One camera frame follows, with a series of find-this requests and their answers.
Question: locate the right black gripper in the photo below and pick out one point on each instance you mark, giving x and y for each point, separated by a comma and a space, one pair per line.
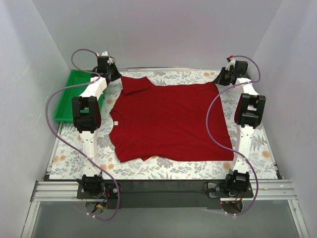
223, 77

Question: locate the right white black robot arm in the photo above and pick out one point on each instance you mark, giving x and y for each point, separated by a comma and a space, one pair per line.
248, 116

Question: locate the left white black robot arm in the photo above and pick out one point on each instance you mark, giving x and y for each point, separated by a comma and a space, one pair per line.
92, 181

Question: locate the red t shirt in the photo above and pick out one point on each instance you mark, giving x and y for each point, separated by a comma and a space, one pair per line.
179, 122

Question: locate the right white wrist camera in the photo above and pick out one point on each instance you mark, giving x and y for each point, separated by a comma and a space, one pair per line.
231, 63

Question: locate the green plastic tray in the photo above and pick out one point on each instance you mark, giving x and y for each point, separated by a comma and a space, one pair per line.
81, 101

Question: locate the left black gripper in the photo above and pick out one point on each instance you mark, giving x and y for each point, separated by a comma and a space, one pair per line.
113, 73

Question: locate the floral patterned table mat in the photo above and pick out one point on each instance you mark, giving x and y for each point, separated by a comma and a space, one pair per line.
67, 163

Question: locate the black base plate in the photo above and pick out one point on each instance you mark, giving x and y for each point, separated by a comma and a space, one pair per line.
161, 193

